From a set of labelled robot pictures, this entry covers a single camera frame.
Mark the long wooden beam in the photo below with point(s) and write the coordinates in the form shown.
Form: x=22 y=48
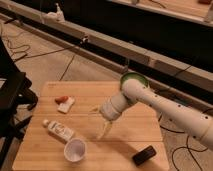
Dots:
x=139 y=33

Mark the green ceramic bowl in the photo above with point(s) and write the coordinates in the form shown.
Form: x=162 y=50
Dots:
x=134 y=76

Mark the black chair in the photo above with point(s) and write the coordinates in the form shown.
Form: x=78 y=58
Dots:
x=15 y=91

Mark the small orange sausage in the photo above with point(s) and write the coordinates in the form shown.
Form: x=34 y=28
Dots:
x=61 y=99

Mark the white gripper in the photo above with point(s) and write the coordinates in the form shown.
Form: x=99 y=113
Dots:
x=111 y=110

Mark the white lotion tube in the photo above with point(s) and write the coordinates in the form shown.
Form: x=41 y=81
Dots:
x=59 y=130

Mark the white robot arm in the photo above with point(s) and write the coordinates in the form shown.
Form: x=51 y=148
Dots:
x=194 y=123

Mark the black mobile phone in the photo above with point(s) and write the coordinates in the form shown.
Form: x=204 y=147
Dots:
x=144 y=155

